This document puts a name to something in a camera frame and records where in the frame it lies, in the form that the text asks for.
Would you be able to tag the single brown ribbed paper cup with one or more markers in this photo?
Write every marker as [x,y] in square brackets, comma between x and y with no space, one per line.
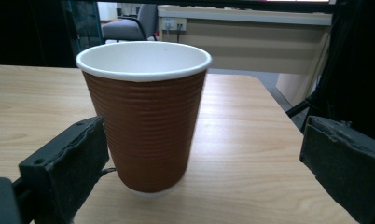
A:
[148,130]

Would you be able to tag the grey office chair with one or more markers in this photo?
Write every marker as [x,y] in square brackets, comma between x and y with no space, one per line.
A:
[126,29]

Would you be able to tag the dark curtain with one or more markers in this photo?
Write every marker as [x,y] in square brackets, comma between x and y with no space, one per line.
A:
[20,31]

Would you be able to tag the beige wooden desk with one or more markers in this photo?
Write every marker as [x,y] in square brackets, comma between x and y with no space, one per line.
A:
[257,46]

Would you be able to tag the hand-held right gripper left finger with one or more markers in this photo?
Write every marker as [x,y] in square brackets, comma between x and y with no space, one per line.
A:
[64,161]

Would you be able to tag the white wall socket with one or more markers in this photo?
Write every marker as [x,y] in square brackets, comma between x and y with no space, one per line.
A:
[173,24]

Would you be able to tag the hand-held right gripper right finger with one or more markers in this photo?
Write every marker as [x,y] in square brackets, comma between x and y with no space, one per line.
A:
[347,161]

